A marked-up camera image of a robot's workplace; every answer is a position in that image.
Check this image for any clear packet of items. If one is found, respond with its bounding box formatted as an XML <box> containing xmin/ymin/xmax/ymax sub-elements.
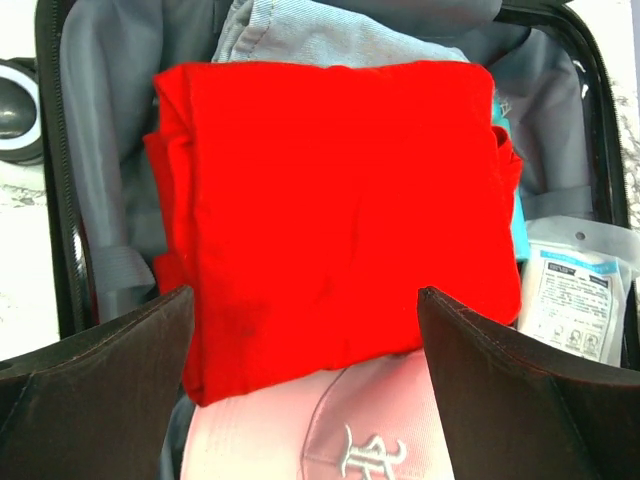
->
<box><xmin>517</xmin><ymin>216</ymin><xmax>639</xmax><ymax>367</ymax></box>

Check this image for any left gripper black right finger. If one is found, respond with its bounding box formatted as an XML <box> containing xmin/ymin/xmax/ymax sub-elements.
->
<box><xmin>417</xmin><ymin>287</ymin><xmax>639</xmax><ymax>479</ymax></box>

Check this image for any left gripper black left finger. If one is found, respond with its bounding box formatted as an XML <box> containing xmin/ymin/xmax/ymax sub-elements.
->
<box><xmin>1</xmin><ymin>287</ymin><xmax>194</xmax><ymax>479</ymax></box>

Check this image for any red garment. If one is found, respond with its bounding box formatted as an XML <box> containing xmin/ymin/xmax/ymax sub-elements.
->
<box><xmin>145</xmin><ymin>61</ymin><xmax>521</xmax><ymax>406</ymax></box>

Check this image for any pink baseball cap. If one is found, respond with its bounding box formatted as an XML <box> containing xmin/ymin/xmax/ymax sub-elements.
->
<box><xmin>181</xmin><ymin>351</ymin><xmax>454</xmax><ymax>480</ymax></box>

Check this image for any pink and teal kids suitcase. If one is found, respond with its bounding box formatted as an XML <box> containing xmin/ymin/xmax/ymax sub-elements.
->
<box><xmin>0</xmin><ymin>0</ymin><xmax>640</xmax><ymax>480</ymax></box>

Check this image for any teal cloth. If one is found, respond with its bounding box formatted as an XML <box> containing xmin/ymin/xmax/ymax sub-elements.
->
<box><xmin>492</xmin><ymin>94</ymin><xmax>530</xmax><ymax>262</ymax></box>

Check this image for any light blue denim garment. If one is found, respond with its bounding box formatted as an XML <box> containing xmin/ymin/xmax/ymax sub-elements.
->
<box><xmin>212</xmin><ymin>1</ymin><xmax>468</xmax><ymax>68</ymax></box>

